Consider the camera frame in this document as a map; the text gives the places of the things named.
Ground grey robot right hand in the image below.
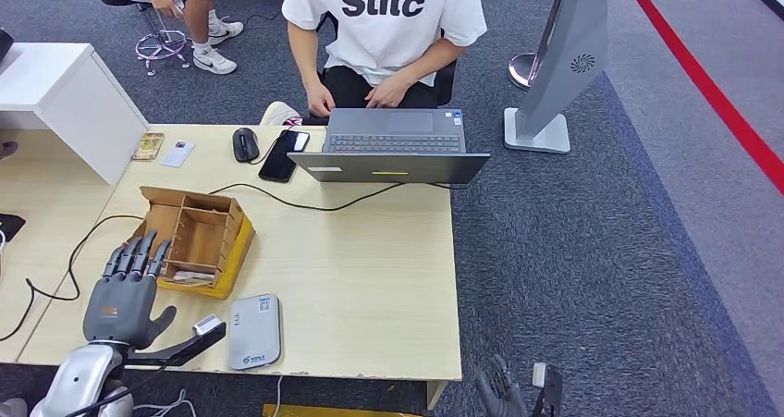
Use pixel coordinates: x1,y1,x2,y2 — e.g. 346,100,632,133
474,353,528,417

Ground person's right hand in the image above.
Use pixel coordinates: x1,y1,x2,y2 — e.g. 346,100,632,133
304,80,337,118

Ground person's left hand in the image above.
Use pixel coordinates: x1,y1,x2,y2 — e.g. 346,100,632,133
365,74,410,110

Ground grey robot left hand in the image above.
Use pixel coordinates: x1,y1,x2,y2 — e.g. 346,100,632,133
82,230,178,351

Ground gold patterned room key card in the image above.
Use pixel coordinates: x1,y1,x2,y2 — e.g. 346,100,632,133
130,132,165,162

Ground white ID card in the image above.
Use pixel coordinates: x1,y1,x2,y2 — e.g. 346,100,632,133
160,139,197,169

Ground person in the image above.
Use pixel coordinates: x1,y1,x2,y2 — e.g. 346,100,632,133
281,0,488,118
67,0,245,76

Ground white key card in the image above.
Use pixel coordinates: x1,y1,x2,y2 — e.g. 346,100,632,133
173,270,216,287

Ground grey card reader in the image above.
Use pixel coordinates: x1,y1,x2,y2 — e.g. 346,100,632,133
227,292,282,372

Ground white shoe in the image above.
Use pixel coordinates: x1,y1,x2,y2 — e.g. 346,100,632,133
260,100,304,128

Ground chrome stool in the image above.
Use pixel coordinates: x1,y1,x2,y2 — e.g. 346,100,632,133
134,4,192,78

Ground black office chair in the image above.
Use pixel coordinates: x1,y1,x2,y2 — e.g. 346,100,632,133
315,12,459,108

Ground black smartphone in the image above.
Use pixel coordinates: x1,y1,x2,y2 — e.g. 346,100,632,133
257,129,312,184

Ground dark grey laptop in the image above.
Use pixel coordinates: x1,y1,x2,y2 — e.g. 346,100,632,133
288,107,491,186

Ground black computer mouse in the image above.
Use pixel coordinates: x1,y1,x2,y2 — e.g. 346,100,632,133
231,127,261,164

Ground cardboard divider box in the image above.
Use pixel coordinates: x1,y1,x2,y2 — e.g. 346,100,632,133
131,185,245,288

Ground yellow tray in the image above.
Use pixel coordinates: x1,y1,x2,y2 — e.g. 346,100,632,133
155,214,257,300

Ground white cabinet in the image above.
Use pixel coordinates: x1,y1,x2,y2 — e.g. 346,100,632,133
0,42,150,187

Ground chrome stanchion base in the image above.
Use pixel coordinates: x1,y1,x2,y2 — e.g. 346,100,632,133
508,53,540,91

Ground black flat pad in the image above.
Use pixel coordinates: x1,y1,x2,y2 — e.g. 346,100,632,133
0,213,27,242

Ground yellow floor tape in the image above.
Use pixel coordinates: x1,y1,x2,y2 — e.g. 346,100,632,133
263,404,423,417

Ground grey kiosk stand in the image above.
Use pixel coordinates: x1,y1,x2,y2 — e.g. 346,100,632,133
503,0,609,155

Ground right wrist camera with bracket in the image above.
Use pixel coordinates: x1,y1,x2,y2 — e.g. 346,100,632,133
531,362,563,417

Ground black desk cable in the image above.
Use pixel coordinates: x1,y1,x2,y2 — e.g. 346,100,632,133
0,214,146,344

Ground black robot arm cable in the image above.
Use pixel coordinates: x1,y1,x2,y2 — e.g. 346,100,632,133
64,364,169,417

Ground black laptop cable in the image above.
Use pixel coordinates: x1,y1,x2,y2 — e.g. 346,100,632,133
208,182,467,214

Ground white floor cables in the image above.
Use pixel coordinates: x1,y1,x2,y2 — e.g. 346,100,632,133
131,389,197,417

